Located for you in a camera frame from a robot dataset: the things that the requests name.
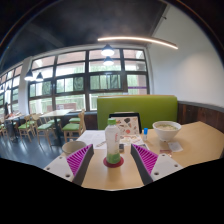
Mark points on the small blue-capped white bottle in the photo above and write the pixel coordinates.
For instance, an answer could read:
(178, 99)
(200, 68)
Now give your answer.
(145, 134)

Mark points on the round red coaster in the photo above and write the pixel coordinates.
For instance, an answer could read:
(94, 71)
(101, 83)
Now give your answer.
(106, 164)

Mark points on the wooden chairs with green seats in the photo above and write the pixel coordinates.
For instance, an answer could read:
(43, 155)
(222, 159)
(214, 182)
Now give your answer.
(71, 127)

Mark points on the printed paper cup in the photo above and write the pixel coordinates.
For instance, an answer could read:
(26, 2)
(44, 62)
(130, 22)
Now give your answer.
(73, 146)

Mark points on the curved linear ceiling light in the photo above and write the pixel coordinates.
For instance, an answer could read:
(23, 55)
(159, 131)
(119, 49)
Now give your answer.
(140, 40)

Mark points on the white ceramic bowl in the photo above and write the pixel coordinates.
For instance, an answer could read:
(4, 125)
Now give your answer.
(166, 132)

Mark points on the light wooden dining table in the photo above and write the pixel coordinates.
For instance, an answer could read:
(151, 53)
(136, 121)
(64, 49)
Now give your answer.
(56, 113)

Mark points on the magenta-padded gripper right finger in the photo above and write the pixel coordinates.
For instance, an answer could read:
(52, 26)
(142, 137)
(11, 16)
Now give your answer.
(146, 160)

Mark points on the green-capped white drink bottle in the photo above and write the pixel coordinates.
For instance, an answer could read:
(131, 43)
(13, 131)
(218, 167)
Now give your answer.
(112, 141)

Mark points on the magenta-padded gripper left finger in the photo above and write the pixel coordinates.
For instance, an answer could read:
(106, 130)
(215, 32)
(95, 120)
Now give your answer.
(78, 160)

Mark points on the black pendant lamps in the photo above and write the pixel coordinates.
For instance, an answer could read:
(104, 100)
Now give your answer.
(107, 51)

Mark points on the large black-framed window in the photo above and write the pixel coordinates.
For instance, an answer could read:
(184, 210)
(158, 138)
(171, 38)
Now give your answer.
(76, 86)

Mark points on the green upholstered booth bench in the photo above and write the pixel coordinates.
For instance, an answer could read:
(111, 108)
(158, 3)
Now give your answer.
(150, 106)

